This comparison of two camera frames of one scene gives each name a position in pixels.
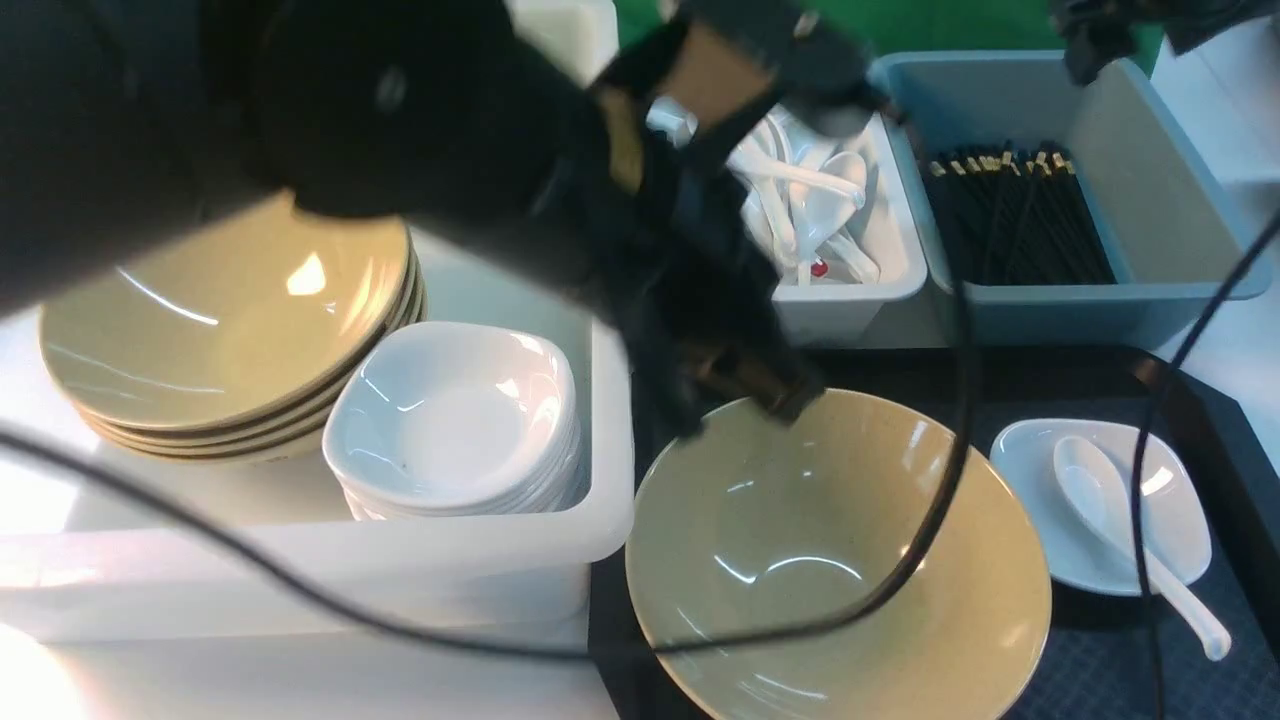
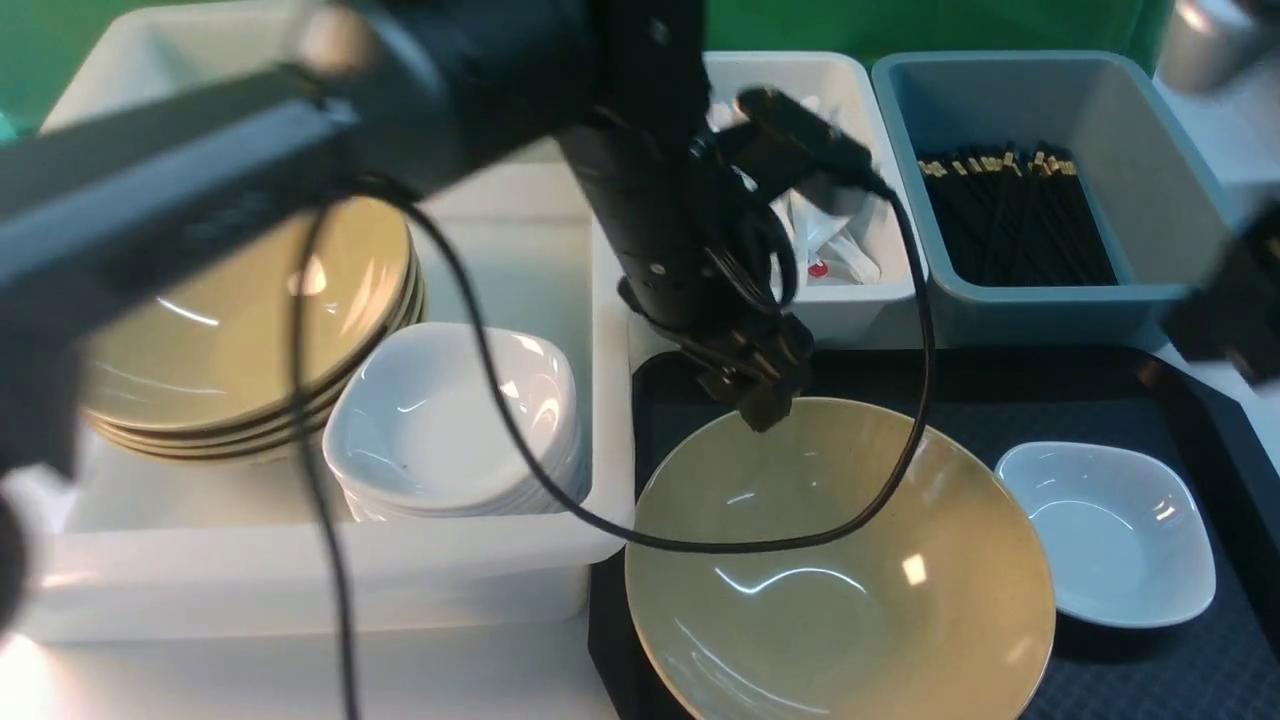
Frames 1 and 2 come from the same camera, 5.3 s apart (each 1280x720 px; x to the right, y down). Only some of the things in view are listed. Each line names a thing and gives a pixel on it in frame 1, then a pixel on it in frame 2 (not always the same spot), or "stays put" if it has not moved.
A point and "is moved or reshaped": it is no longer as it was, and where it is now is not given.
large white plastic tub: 86,562 stays put
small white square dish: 1078,553 is moved or reshaped
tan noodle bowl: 753,520 stays put
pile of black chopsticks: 1013,222 stays put
